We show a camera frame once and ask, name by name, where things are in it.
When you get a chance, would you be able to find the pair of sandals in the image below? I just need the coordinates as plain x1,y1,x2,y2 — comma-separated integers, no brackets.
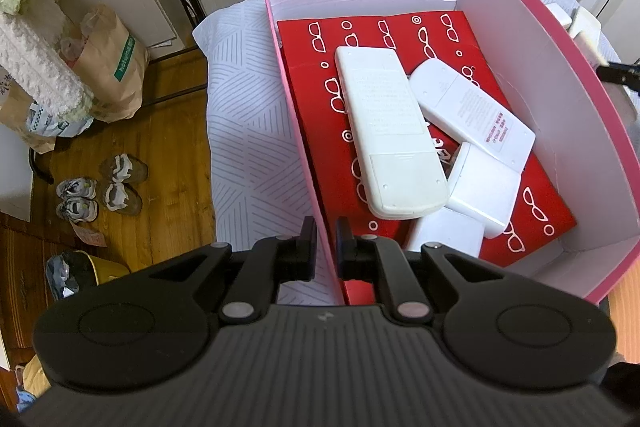
99,154,149,184

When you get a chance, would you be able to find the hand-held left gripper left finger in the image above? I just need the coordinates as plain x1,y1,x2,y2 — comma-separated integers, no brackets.
145,216,318,324

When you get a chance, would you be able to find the pink cardboard box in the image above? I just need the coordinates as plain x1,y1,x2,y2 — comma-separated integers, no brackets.
256,0,635,307

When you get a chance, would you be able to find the white remote with red label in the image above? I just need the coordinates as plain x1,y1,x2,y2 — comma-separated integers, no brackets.
409,58,537,174

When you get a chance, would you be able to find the patterned plastic bag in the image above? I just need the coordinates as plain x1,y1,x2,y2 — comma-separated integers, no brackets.
25,101,95,138

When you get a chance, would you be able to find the small white square charger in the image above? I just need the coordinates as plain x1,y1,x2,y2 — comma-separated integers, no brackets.
544,3,574,28

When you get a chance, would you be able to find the cream remote control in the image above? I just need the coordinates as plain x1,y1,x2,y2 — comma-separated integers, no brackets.
569,7,604,68

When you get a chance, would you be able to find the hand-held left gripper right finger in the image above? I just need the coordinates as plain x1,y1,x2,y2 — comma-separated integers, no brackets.
336,217,506,324

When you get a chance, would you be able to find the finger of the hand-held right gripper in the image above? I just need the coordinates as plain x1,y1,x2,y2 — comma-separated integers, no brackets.
596,61,640,96

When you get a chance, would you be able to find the yellow trash bin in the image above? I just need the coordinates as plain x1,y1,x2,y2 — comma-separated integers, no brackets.
45,249,132,304

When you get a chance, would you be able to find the off-white remote control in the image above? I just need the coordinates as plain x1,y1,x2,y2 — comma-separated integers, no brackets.
334,46,450,221

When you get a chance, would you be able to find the white fluffy robe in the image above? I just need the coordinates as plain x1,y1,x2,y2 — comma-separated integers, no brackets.
0,0,95,118

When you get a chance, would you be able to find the red patterned flat box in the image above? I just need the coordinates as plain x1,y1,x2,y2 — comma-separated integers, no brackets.
276,9,578,305

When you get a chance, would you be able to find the large white power adapter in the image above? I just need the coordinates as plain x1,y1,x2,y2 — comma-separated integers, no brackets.
444,142,522,240

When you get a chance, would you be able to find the brown paper bag green label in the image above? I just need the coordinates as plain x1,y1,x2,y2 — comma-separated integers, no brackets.
70,4,152,124

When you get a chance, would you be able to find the white green sneaker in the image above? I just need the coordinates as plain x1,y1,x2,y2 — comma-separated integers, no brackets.
55,198,99,222
55,177,97,200

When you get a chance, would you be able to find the pink paper scrap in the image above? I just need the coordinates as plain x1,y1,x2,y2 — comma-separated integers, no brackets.
77,224,107,249

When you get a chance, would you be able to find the white charger block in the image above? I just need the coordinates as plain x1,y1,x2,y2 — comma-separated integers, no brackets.
404,206,487,259

